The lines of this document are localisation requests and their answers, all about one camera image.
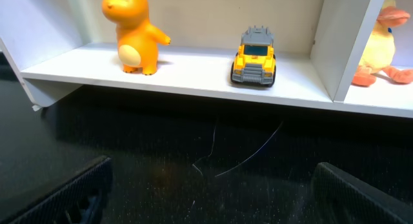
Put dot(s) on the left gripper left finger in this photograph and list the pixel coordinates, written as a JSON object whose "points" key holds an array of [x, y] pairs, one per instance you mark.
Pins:
{"points": [[55, 201]]}

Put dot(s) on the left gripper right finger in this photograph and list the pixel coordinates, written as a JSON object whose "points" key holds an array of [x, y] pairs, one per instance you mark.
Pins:
{"points": [[355, 201]]}

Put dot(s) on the grey and yellow toy truck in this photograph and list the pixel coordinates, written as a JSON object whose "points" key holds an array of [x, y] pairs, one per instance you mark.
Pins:
{"points": [[254, 61]]}

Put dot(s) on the orange rubber toy figure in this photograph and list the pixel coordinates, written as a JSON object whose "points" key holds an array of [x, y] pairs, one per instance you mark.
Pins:
{"points": [[135, 33]]}

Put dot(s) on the yellow plush duck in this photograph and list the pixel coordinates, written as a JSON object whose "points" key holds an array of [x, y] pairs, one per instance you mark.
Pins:
{"points": [[377, 49]]}

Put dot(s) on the white shelf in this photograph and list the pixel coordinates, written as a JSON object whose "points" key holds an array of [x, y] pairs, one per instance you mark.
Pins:
{"points": [[200, 75]]}

